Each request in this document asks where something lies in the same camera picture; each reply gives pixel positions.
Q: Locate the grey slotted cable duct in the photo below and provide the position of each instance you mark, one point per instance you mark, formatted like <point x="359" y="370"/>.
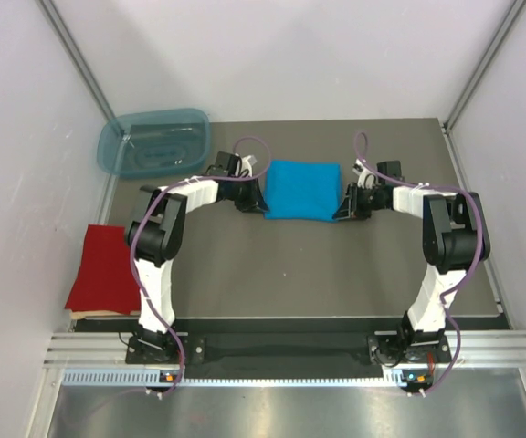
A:
<point x="156" y="378"/>

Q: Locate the right aluminium corner post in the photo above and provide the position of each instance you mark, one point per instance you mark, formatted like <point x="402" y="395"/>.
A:
<point x="490" y="52"/>

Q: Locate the aluminium corner post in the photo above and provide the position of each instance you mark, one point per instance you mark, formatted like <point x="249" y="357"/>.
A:
<point x="76" y="56"/>
<point x="490" y="52"/>

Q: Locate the aluminium frame rail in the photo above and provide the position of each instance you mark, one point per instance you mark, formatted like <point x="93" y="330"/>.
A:
<point x="67" y="350"/>

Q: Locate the blue t shirt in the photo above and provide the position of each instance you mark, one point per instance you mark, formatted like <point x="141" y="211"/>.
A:
<point x="303" y="190"/>

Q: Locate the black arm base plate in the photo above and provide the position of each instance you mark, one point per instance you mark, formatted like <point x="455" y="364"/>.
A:
<point x="367" y="341"/>

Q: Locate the red folded t shirt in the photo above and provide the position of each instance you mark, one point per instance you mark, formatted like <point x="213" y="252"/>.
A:
<point x="104" y="280"/>

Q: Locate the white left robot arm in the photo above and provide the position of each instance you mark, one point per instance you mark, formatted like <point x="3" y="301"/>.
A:
<point x="156" y="232"/>

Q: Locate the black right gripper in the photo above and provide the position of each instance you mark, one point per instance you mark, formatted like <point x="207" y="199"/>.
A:
<point x="351" y="208"/>

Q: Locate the teal plastic basin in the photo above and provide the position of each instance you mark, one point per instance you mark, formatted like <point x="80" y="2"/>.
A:
<point x="154" y="144"/>

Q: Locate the left aluminium corner post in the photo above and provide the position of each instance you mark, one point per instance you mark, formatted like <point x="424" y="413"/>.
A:
<point x="76" y="56"/>

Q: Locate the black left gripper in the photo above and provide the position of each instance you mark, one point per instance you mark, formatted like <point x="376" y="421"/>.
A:
<point x="254" y="200"/>

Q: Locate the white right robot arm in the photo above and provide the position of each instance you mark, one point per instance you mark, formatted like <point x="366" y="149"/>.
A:
<point x="455" y="240"/>

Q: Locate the beige folded t shirt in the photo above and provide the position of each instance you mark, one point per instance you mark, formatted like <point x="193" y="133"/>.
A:
<point x="102" y="315"/>

